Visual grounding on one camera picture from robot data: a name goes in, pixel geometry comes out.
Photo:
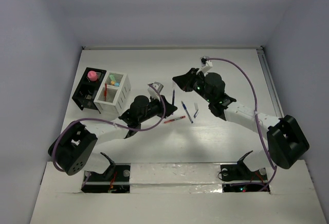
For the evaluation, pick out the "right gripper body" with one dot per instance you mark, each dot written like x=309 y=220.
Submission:
x=197 y=84

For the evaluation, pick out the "blue gel pen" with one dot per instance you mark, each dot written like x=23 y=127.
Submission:
x=187 y=113

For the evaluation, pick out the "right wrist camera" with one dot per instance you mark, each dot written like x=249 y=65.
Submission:
x=206 y=64

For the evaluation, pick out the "black organizer container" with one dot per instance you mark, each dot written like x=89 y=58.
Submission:
x=87 y=89

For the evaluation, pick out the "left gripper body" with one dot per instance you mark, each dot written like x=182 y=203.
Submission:
x=155 y=108

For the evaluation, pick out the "red gel pen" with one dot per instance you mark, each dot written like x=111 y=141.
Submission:
x=105 y=92

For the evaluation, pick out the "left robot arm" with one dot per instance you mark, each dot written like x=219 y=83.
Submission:
x=73 y=151

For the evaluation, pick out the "dark red ink pen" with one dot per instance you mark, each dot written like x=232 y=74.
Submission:
x=175 y=119

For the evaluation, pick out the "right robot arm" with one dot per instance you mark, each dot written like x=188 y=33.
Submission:
x=285 y=140

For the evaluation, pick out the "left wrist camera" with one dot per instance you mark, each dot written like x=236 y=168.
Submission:
x=155 y=89

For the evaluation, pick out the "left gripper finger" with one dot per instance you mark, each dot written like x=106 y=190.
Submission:
x=170 y=109
x=164 y=102

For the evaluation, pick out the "white slatted organizer container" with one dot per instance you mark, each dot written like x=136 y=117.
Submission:
x=116 y=96

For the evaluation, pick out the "green highlighter marker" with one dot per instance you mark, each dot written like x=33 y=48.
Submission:
x=112 y=77

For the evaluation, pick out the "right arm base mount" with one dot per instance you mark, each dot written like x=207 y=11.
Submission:
x=237 y=177

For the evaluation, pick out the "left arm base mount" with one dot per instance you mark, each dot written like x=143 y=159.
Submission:
x=115 y=179

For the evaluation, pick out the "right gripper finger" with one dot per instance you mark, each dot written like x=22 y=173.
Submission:
x=193 y=72
x=182 y=81

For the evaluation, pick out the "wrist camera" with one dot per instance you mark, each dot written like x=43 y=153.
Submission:
x=155 y=89
x=206 y=64

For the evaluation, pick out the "purple gel pen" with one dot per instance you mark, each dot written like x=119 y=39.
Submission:
x=173 y=96

